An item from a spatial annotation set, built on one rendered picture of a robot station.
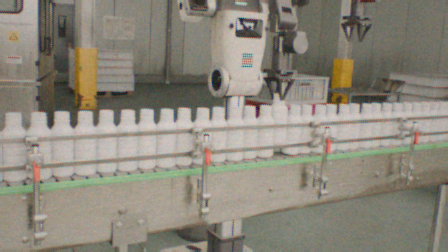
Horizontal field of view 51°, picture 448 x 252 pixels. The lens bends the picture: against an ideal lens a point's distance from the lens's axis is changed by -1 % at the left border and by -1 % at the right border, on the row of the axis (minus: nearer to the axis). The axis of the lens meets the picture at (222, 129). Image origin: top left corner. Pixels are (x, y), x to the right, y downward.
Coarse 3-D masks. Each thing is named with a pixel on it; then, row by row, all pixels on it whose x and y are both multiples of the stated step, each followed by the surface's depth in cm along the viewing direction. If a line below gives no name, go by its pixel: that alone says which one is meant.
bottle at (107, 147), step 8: (104, 112) 125; (112, 112) 127; (104, 120) 126; (112, 120) 127; (104, 128) 125; (112, 128) 126; (104, 144) 126; (112, 144) 127; (104, 152) 126; (112, 152) 127; (104, 168) 127; (112, 168) 128
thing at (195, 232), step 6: (192, 228) 324; (198, 228) 323; (204, 228) 323; (180, 234) 332; (186, 234) 327; (192, 234) 325; (198, 234) 324; (204, 234) 324; (186, 240) 329; (192, 240) 327; (198, 240) 326; (204, 240) 326
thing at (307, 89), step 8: (264, 80) 385; (296, 80) 384; (304, 80) 390; (312, 80) 396; (320, 80) 402; (328, 80) 407; (264, 88) 386; (296, 88) 385; (304, 88) 391; (312, 88) 398; (320, 88) 403; (256, 96) 394; (264, 96) 387; (288, 96) 381; (296, 96) 387; (304, 96) 393; (312, 96) 399; (320, 96) 405; (288, 104) 382
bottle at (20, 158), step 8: (8, 120) 113; (16, 120) 114; (8, 128) 114; (16, 128) 114; (8, 136) 113; (16, 136) 113; (8, 144) 113; (16, 144) 114; (24, 144) 116; (8, 152) 114; (16, 152) 114; (24, 152) 116; (8, 160) 114; (16, 160) 114; (24, 160) 116; (8, 176) 115; (16, 176) 115; (24, 176) 117
